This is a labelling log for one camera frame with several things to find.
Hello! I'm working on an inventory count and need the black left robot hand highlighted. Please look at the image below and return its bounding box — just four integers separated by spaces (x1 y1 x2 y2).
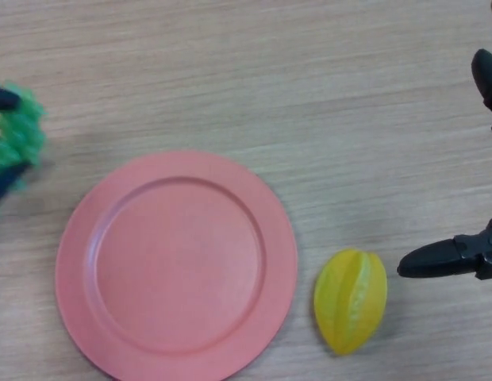
0 86 33 210

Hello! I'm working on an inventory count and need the yellow starfruit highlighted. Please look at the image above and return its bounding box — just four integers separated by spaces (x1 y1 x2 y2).
313 248 389 356

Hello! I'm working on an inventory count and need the green grape bunch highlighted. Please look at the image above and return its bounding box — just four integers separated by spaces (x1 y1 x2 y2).
0 81 48 217

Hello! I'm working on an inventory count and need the pink round plate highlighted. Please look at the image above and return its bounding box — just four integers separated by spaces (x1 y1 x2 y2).
54 150 299 381

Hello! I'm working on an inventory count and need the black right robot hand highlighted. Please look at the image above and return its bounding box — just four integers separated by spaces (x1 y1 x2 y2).
396 0 492 281

